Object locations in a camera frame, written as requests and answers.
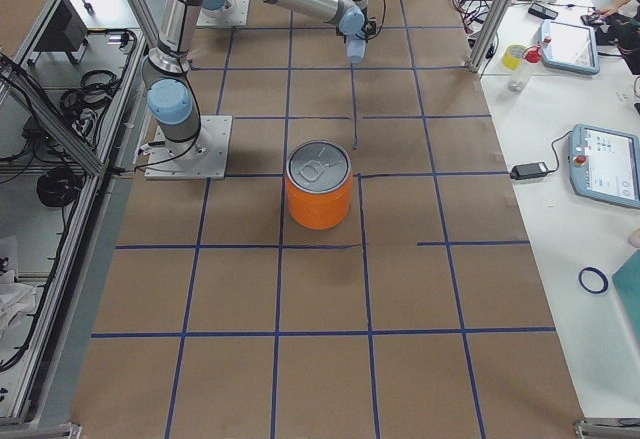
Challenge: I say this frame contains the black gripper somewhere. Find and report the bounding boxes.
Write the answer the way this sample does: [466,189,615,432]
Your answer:
[352,1,377,40]

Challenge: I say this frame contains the light blue cup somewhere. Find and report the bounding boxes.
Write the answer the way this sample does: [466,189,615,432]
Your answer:
[345,35,367,64]

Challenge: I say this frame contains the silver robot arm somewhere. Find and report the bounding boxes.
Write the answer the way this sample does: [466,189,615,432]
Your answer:
[143,0,376,162]

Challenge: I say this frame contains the yellow tape roll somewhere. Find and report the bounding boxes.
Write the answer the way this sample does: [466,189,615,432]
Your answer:
[501,44,527,71]

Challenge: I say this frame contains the large orange can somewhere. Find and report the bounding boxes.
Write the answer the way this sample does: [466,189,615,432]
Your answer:
[285,140,353,230]

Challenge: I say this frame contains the small clear bottle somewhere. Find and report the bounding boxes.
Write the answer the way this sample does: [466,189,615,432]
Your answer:
[507,69,530,93]

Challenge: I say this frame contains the far teach pendant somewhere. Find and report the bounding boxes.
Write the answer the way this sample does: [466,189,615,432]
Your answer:
[538,19,600,75]

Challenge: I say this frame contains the teach pendant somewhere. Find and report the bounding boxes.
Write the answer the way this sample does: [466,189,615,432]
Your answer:
[538,19,600,75]
[568,124,639,209]

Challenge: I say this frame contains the black power adapter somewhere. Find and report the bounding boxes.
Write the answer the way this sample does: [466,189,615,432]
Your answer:
[509,162,550,180]

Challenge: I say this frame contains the near teach pendant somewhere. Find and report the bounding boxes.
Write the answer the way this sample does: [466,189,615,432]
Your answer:
[568,124,639,209]

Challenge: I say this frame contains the teal board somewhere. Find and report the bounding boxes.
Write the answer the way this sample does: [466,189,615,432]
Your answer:
[613,250,640,336]

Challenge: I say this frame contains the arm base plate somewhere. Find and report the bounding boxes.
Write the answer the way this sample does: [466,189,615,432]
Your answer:
[144,115,232,180]
[197,0,249,28]

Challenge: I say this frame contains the aluminium frame post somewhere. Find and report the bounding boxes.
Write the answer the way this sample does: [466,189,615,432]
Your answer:
[467,0,511,73]

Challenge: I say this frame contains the blue tape ring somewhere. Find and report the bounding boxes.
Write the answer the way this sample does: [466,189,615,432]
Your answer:
[577,266,610,296]

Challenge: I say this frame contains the coiled black cables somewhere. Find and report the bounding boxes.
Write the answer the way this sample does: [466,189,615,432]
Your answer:
[37,28,139,210]

